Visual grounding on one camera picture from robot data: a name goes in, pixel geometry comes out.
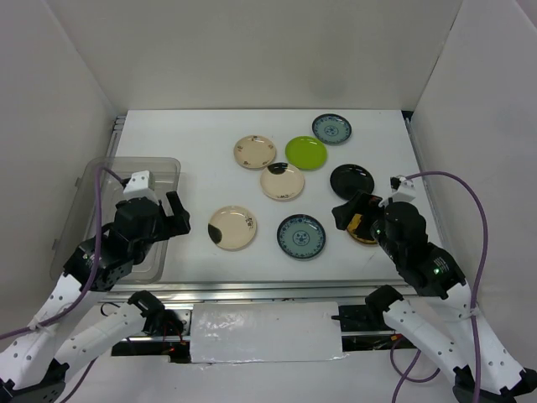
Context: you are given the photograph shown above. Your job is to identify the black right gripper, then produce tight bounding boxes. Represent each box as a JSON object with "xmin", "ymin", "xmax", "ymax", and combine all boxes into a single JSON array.
[{"xmin": 331, "ymin": 187, "xmax": 403, "ymax": 261}]

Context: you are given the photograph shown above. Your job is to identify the yellow brown plate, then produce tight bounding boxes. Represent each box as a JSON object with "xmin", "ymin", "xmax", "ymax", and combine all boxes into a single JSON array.
[{"xmin": 347, "ymin": 214, "xmax": 378, "ymax": 245}]

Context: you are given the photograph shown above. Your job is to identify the glossy black plate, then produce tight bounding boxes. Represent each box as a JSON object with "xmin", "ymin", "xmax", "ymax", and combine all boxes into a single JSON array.
[{"xmin": 330, "ymin": 164, "xmax": 375, "ymax": 201}]

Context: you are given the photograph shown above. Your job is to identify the cream plate black patch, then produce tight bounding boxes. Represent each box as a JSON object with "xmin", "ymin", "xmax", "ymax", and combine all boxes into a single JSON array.
[
  {"xmin": 260, "ymin": 162, "xmax": 305, "ymax": 201},
  {"xmin": 207, "ymin": 206, "xmax": 257, "ymax": 251}
]

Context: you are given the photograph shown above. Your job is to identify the blue white plate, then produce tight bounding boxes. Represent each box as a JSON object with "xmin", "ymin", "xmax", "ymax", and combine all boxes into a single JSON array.
[
  {"xmin": 276, "ymin": 214, "xmax": 326, "ymax": 260},
  {"xmin": 311, "ymin": 113, "xmax": 352, "ymax": 145}
]

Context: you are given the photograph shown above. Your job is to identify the lime green plate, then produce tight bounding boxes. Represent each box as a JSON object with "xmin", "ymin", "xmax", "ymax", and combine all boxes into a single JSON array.
[{"xmin": 285, "ymin": 136, "xmax": 328, "ymax": 170}]

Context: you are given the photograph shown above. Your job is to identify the cream floral plate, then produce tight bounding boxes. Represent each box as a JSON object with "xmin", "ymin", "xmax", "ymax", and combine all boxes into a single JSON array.
[{"xmin": 233, "ymin": 135, "xmax": 277, "ymax": 170}]

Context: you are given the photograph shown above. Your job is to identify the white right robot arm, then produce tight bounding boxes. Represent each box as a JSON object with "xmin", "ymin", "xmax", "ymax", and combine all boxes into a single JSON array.
[{"xmin": 332, "ymin": 192, "xmax": 536, "ymax": 402}]

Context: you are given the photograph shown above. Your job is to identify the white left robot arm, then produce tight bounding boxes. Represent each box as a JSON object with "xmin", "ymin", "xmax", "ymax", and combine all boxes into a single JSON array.
[{"xmin": 1, "ymin": 191, "xmax": 190, "ymax": 402}]

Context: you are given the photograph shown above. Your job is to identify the clear plastic bin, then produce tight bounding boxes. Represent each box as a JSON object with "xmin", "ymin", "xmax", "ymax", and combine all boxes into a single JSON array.
[{"xmin": 50, "ymin": 156, "xmax": 180, "ymax": 285}]

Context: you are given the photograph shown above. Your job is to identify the white cover panel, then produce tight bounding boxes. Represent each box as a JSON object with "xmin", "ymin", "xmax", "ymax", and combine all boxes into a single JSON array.
[{"xmin": 190, "ymin": 302, "xmax": 344, "ymax": 364}]

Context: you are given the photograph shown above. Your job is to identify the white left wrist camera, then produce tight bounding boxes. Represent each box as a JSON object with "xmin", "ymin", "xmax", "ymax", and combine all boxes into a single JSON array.
[{"xmin": 123, "ymin": 170, "xmax": 156, "ymax": 202}]

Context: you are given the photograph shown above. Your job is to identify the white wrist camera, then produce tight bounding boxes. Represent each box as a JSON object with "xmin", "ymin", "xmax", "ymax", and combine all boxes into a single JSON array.
[
  {"xmin": 379, "ymin": 175, "xmax": 416, "ymax": 207},
  {"xmin": 123, "ymin": 170, "xmax": 156, "ymax": 202}
]

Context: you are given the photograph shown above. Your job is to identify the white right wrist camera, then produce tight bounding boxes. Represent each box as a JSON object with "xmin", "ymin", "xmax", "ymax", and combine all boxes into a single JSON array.
[{"xmin": 379, "ymin": 175, "xmax": 416, "ymax": 207}]

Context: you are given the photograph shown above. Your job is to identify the aluminium front rail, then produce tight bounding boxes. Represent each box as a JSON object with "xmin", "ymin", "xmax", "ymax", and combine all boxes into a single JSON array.
[{"xmin": 98, "ymin": 280, "xmax": 415, "ymax": 304}]

